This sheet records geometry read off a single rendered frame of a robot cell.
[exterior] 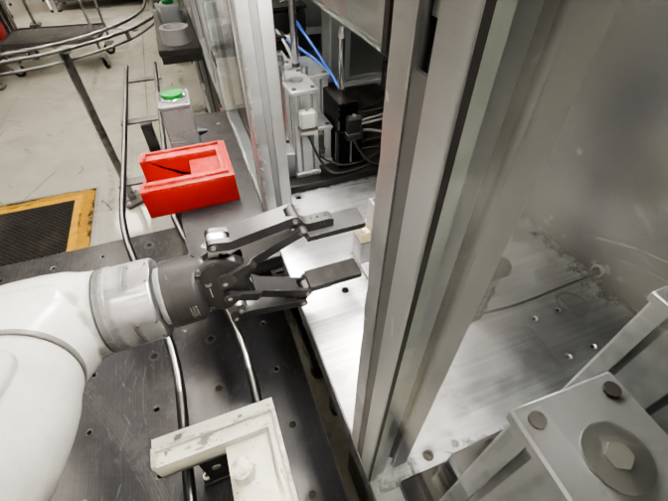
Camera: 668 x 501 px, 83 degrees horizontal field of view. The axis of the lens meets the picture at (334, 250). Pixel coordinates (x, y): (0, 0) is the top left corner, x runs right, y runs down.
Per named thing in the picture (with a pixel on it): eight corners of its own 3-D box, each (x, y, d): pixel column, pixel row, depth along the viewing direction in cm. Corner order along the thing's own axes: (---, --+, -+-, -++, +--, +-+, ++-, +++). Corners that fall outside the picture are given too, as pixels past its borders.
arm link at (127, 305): (85, 319, 33) (156, 300, 35) (93, 251, 39) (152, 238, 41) (126, 368, 40) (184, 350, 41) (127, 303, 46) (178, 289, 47)
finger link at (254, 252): (220, 265, 44) (212, 259, 43) (300, 215, 43) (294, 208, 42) (225, 290, 41) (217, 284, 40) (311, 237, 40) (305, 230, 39)
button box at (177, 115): (172, 143, 82) (154, 89, 74) (209, 137, 84) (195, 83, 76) (175, 162, 77) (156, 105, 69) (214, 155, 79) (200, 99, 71)
